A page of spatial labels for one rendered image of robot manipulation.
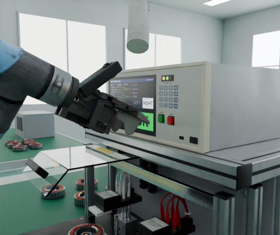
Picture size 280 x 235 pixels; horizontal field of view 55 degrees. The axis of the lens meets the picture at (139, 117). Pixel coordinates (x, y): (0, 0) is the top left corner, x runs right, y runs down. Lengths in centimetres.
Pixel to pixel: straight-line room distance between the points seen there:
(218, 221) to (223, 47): 810
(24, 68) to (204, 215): 61
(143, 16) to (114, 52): 408
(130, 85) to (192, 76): 25
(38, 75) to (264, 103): 58
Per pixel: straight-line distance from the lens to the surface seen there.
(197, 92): 63
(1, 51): 52
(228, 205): 57
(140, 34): 196
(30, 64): 53
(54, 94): 54
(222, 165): 56
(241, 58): 819
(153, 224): 74
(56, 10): 573
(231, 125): 70
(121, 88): 88
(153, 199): 101
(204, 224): 86
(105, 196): 91
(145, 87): 77
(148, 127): 77
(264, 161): 62
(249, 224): 67
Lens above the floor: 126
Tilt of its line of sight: 6 degrees down
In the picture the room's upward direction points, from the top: straight up
